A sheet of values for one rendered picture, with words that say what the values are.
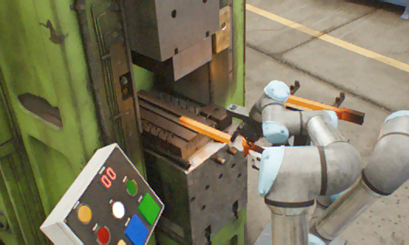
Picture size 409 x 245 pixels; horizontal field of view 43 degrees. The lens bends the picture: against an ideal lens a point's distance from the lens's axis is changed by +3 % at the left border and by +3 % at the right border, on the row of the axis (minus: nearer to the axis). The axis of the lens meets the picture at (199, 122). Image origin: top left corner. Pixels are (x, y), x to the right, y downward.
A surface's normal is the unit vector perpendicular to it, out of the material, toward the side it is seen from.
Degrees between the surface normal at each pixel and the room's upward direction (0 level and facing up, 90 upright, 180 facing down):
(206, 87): 90
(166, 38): 90
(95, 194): 60
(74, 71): 90
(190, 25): 90
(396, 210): 0
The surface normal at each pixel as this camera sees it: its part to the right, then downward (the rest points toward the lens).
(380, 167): -0.70, -0.14
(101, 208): 0.80, -0.31
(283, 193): -0.36, 0.09
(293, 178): -0.05, 0.09
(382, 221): -0.05, -0.82
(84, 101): 0.75, 0.34
